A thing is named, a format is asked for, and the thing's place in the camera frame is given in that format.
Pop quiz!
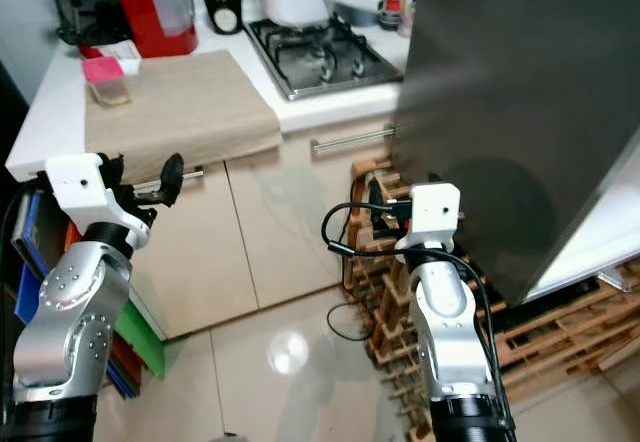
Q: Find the grey fridge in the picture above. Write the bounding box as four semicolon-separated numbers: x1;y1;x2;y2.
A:
390;0;640;309

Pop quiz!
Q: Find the beige cloth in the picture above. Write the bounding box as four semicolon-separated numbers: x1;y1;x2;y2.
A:
85;50;284;179

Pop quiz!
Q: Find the orange plastic board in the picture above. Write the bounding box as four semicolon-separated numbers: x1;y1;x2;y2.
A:
64;222;83;255

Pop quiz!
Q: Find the dark wooden cabinet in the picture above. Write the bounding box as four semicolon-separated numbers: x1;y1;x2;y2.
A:
0;62;27;403

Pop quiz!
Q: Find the white kitchen cabinet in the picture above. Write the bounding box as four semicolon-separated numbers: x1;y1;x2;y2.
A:
50;112;397;341

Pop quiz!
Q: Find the white red small packet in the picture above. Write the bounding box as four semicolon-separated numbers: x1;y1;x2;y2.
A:
105;42;144;71

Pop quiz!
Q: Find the green plastic board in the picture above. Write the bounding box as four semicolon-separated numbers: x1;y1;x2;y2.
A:
115;297;167;379

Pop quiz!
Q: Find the blue plastic crate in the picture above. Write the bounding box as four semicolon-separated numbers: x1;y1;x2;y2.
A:
14;192;63;355

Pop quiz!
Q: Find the red coffee machine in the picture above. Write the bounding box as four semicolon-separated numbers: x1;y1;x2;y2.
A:
28;0;199;61

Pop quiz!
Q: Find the steel gas hob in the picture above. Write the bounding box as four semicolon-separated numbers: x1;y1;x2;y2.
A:
245;14;404;102

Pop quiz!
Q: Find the small clear bottle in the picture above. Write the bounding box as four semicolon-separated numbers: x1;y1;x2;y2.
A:
400;0;420;39

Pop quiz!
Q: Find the red-label sauce bottle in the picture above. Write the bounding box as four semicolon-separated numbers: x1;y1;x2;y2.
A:
380;0;409;32

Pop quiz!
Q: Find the wooden wine rack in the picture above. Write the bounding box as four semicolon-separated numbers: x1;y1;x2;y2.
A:
345;157;640;435

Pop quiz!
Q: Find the steel drawer handle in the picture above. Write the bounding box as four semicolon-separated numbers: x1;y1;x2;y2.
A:
310;125;396;156
138;168;207;195

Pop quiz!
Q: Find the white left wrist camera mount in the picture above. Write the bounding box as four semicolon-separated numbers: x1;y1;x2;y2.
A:
48;152;151;248

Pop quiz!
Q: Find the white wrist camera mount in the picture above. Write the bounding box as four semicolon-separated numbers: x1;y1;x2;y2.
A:
48;152;151;248
395;182;462;254

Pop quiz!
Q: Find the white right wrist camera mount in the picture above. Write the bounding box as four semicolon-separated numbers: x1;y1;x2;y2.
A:
395;182;462;254

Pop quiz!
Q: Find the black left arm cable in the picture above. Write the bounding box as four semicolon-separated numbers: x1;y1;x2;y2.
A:
0;184;57;433

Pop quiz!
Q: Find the black floor cable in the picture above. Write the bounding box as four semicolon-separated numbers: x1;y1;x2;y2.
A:
324;302;372;344

